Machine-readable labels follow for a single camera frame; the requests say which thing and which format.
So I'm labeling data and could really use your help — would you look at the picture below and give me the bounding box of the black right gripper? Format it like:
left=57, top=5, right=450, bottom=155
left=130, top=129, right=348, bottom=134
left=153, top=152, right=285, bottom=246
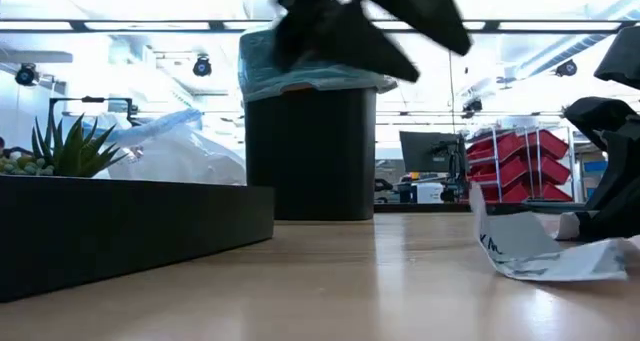
left=564, top=96, right=640, bottom=242

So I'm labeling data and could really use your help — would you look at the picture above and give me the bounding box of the small torn white paper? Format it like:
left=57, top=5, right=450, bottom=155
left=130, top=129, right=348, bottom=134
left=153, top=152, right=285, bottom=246
left=556, top=210, right=582, bottom=242

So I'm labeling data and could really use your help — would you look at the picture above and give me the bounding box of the blue plastic trash bag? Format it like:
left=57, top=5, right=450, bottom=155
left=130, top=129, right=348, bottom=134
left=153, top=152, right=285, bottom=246
left=237, top=27, right=400, bottom=103

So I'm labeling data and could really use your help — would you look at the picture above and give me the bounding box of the black plastic trash bin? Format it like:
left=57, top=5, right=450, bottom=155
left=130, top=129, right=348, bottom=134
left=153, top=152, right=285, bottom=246
left=243, top=83, right=378, bottom=222

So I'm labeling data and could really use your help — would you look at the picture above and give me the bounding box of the white plastic trash bag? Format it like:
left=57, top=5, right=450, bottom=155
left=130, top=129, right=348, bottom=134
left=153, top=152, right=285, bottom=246
left=82, top=107, right=248, bottom=187

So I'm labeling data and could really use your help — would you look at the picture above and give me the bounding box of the black plastic bin lid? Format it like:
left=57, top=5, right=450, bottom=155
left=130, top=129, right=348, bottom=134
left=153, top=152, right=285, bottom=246
left=0, top=174, right=276, bottom=303

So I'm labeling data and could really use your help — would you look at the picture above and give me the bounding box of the shelf with blue bins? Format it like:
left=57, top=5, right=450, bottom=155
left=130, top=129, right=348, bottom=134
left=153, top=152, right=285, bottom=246
left=579, top=150, right=609, bottom=197

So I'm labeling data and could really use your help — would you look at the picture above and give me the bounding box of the black ceiling spotlight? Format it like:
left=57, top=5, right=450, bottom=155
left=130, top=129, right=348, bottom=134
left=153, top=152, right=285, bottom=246
left=553, top=59, right=579, bottom=79
left=13, top=62, right=40, bottom=88
left=460, top=97, right=484, bottom=120
left=191, top=54, right=213, bottom=79

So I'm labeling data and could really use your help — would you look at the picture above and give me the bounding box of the red storage bin rack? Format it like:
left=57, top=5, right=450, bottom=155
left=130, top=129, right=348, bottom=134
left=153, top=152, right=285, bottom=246
left=463, top=127, right=574, bottom=205

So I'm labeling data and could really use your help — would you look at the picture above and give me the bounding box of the black computer monitor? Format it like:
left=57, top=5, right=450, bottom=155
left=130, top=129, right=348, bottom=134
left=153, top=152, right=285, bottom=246
left=398, top=130, right=469, bottom=182

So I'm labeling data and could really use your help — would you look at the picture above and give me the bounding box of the white box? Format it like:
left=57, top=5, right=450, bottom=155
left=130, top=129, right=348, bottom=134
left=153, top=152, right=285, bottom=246
left=413, top=180, right=445, bottom=205

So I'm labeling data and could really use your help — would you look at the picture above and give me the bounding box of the spiky green potted plant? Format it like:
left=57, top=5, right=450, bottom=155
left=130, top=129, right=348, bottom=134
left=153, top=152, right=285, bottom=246
left=30, top=111, right=129, bottom=179

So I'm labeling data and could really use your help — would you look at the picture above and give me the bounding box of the pale green succulent plant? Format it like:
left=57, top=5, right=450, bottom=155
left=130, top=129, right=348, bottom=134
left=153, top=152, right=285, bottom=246
left=0, top=153, right=56, bottom=178

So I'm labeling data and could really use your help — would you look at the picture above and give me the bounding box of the black aluminium table frame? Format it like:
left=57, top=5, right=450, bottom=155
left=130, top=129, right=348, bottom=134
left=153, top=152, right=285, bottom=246
left=373, top=201, right=589, bottom=215

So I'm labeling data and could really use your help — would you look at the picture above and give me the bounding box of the black overhead frame bar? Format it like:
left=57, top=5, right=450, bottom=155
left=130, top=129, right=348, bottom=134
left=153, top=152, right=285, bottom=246
left=0, top=18, right=640, bottom=36

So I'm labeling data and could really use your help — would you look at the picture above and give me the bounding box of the black metal stand frame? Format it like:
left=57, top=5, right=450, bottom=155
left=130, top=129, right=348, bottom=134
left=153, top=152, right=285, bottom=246
left=47, top=95, right=140, bottom=150

